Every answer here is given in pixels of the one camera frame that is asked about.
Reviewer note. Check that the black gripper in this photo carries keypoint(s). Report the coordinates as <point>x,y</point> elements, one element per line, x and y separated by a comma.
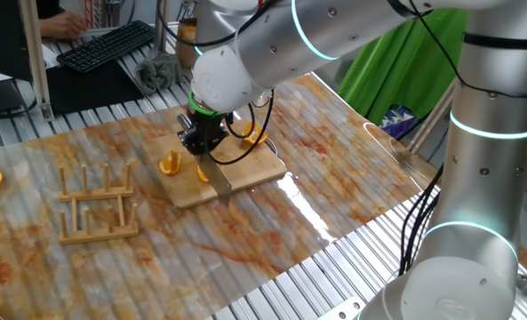
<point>203,133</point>

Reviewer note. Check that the cut orange piece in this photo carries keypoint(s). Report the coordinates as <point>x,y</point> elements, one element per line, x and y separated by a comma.
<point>202,174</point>
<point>256,135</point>
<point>170,163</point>

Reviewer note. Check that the steel cleaver knife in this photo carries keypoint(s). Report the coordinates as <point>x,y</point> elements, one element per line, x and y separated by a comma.
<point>218,180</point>

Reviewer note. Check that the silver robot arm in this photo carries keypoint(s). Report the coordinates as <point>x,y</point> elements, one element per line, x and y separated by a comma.
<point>489,178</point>

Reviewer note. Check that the bare person hand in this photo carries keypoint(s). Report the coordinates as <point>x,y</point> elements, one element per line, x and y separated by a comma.
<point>63,24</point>

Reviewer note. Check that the bamboo cutting board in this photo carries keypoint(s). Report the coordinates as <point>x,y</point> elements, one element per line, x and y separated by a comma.
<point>254,169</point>

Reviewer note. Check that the grey crumpled cloth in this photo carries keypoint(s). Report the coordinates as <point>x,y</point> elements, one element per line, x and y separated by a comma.
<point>156,73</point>

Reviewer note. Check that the marble pattern plastic mat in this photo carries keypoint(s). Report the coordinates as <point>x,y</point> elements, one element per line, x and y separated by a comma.
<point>245,249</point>

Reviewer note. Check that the taped cardboard box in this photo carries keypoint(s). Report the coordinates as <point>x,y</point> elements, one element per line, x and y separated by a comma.
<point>186,42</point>

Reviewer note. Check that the wooden peg rack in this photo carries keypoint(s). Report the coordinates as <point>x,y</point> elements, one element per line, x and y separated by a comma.
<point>94,193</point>

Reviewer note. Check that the black desk pad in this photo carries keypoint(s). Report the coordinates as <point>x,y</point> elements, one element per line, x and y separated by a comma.
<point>90,89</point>

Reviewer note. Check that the black computer keyboard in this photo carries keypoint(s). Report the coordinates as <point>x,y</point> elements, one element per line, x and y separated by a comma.
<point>107,44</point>

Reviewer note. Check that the white paper sheet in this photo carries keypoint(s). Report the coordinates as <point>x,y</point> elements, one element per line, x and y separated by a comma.
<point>50,55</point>

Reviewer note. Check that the blue patterned bag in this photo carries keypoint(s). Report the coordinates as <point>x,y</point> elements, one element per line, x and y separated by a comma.
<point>398,122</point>

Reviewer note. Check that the green fabric curtain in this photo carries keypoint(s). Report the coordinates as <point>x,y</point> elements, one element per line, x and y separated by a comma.
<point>401,71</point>

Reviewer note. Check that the black monitor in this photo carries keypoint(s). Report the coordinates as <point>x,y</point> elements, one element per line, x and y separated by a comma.
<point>1,35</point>

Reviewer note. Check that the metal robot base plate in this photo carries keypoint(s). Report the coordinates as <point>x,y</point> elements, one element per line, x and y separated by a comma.
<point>340,311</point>

